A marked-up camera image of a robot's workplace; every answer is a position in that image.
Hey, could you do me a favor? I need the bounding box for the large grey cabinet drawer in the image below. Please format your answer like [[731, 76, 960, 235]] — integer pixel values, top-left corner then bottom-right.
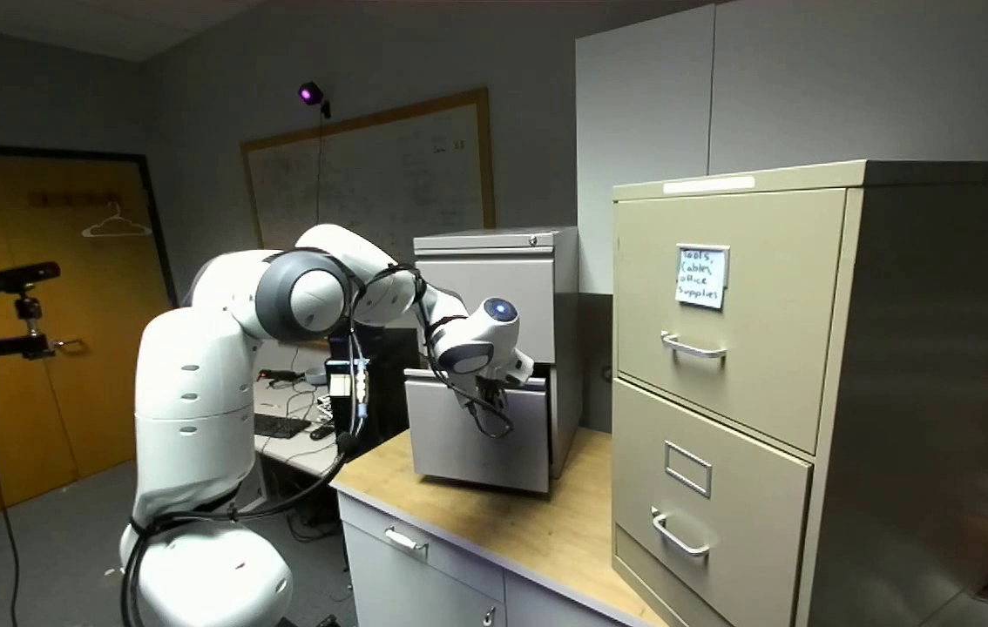
[[404, 367, 552, 495]]

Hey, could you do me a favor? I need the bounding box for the grey metal drawer cabinet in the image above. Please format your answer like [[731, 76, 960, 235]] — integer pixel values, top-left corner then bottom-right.
[[404, 228, 583, 495]]

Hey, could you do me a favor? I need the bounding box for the medium grey cabinet drawer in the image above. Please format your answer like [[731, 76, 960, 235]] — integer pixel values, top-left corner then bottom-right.
[[415, 257, 557, 364]]

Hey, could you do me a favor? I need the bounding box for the thin grey cabinet drawer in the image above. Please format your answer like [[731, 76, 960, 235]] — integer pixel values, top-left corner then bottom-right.
[[413, 233, 557, 256]]

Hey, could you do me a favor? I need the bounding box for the grey counter drawer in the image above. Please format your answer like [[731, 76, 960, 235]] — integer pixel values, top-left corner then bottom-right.
[[336, 491, 509, 603]]

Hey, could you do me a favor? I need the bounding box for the beige drawer with note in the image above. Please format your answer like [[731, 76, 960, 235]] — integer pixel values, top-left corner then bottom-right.
[[613, 189, 849, 455]]

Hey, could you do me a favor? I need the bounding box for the beige drawer with label holder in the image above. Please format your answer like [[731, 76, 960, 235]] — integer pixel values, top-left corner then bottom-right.
[[612, 376, 815, 627]]

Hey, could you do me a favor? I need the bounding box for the beige filing cabinet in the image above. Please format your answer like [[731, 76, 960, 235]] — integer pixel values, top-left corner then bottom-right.
[[611, 159, 988, 627]]

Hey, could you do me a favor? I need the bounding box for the black computer tower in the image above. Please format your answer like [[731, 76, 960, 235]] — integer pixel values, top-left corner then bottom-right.
[[326, 326, 422, 455]]

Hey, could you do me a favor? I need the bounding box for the white desk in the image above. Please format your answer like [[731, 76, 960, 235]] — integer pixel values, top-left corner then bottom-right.
[[251, 340, 357, 482]]

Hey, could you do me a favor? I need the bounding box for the black keyboard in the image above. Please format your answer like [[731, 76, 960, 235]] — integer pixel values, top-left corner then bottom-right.
[[254, 413, 313, 440]]

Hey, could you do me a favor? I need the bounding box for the grey counter door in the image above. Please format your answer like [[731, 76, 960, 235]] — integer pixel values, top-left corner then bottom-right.
[[342, 521, 505, 627]]

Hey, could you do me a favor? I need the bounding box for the wood framed whiteboard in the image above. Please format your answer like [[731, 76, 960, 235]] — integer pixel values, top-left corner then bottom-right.
[[239, 86, 497, 255]]

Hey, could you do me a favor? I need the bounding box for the handwritten paper note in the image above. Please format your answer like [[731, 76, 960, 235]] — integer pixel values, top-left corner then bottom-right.
[[675, 244, 731, 310]]

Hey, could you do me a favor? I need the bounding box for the white coat hanger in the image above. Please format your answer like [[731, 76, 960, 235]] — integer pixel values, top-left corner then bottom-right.
[[80, 201, 153, 239]]

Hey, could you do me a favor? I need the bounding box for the orange door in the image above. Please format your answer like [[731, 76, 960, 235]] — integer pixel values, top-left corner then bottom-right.
[[0, 143, 179, 533]]

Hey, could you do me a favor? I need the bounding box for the counter drawer handle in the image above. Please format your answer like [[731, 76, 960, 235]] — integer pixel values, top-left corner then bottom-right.
[[382, 526, 430, 559]]

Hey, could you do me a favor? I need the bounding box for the silver drawer handle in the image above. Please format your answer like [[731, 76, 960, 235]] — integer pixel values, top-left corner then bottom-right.
[[651, 507, 712, 558], [660, 331, 728, 360]]

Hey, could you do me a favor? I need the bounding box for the camera on mount with purple light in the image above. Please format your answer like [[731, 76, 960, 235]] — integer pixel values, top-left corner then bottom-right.
[[298, 81, 334, 121]]

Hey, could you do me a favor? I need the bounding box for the grey wall cabinet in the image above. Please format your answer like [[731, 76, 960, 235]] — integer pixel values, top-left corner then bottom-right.
[[574, 0, 988, 296]]

